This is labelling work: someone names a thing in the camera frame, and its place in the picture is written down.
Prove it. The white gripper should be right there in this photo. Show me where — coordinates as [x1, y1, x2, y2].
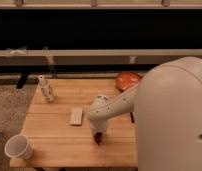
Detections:
[90, 120, 108, 135]

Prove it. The dark red pepper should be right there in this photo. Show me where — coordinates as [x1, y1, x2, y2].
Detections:
[94, 132, 103, 144]

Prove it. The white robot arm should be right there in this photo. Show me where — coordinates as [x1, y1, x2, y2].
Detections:
[87, 57, 202, 171]

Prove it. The white rectangular sponge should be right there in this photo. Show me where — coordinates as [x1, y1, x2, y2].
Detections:
[70, 108, 83, 126]

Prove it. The dark rectangular box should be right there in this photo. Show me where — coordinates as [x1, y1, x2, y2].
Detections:
[130, 112, 134, 123]

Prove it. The wooden table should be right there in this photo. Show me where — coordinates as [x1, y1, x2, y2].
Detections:
[10, 79, 137, 168]

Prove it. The orange plate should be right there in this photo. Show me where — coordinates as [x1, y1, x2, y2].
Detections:
[115, 72, 142, 91]

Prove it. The small white bottle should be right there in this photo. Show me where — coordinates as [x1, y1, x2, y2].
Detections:
[38, 75, 54, 102]

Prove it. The white paper cup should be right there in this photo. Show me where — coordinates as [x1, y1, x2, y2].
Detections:
[4, 134, 33, 160]

